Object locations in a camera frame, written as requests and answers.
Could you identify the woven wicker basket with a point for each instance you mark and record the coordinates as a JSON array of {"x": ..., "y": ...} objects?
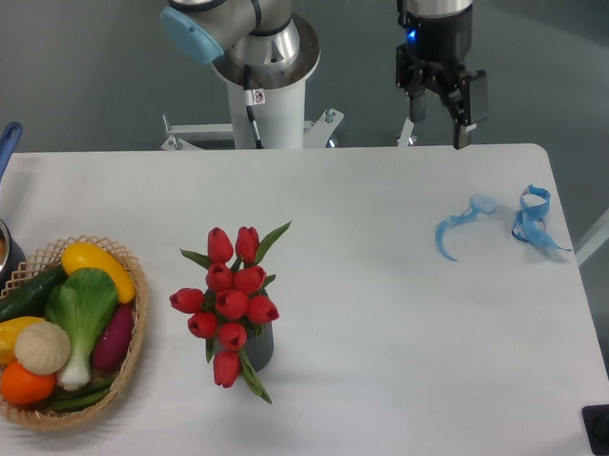
[{"x": 44, "y": 418}]

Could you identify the green cucumber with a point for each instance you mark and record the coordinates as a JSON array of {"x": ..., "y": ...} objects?
[{"x": 30, "y": 298}]

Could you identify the white steamed bun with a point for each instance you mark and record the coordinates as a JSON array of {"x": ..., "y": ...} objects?
[{"x": 42, "y": 348}]

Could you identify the red tulip bouquet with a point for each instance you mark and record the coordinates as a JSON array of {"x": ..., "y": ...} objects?
[{"x": 234, "y": 303}]

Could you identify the green bok choy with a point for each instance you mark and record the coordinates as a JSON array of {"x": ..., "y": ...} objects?
[{"x": 82, "y": 307}]

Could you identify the purple sweet potato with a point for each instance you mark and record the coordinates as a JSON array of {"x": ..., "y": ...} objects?
[{"x": 111, "y": 348}]

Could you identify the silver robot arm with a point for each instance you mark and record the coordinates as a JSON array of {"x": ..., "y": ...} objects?
[{"x": 265, "y": 54}]

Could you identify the grey ribbed vase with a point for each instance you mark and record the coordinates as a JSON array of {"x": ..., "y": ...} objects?
[{"x": 259, "y": 348}]

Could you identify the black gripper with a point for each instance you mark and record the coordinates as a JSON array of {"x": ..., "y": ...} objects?
[{"x": 437, "y": 40}]

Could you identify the green bean pods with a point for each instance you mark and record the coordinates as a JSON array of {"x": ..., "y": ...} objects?
[{"x": 83, "y": 398}]

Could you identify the blue tape loop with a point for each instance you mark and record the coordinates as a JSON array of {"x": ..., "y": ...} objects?
[{"x": 529, "y": 224}]

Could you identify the black device at edge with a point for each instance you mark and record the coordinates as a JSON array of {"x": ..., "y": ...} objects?
[{"x": 596, "y": 421}]

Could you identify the yellow bell pepper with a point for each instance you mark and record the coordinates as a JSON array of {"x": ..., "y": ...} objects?
[{"x": 9, "y": 331}]

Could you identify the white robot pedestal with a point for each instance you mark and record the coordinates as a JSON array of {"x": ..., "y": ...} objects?
[{"x": 263, "y": 119}]

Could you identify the orange fruit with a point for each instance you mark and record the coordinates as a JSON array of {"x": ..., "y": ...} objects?
[{"x": 19, "y": 386}]

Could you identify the light blue tape strip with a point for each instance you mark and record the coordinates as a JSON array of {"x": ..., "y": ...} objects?
[{"x": 478, "y": 204}]

